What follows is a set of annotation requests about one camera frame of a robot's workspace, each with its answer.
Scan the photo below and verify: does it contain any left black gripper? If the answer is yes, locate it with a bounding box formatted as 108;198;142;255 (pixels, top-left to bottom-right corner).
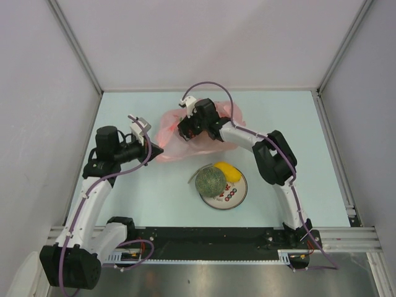
113;134;163;166

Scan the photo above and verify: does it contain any pink plastic bag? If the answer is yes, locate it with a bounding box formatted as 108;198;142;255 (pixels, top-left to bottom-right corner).
155;109;237;163

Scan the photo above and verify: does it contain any yellow fake mango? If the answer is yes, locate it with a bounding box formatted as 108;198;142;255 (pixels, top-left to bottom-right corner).
213;161;242;183

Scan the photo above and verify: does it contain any green netted fake melon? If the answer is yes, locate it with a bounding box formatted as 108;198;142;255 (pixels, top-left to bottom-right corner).
187;164;227;198

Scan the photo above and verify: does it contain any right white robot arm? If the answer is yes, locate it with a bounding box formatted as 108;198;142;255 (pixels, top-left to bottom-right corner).
178;96;315;248

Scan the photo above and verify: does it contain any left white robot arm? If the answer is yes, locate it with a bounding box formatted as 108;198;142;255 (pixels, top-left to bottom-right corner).
40;118;163;290

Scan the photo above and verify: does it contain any round printed plate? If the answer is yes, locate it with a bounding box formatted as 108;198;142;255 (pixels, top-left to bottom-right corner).
199;170;248;210

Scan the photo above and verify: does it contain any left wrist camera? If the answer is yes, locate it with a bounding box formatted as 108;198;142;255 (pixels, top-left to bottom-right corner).
127;114;151;146

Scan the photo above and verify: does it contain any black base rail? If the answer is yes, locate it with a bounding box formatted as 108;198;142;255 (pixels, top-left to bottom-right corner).
134;227;322;262

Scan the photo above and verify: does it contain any white cable duct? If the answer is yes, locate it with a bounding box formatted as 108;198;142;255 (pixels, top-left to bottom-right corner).
104;251;142;264

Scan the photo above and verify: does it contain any aluminium frame rail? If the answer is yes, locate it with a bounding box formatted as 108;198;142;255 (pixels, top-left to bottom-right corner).
317;227;382;253

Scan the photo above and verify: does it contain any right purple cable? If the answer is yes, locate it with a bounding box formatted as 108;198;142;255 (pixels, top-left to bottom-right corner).
182;80;340;272

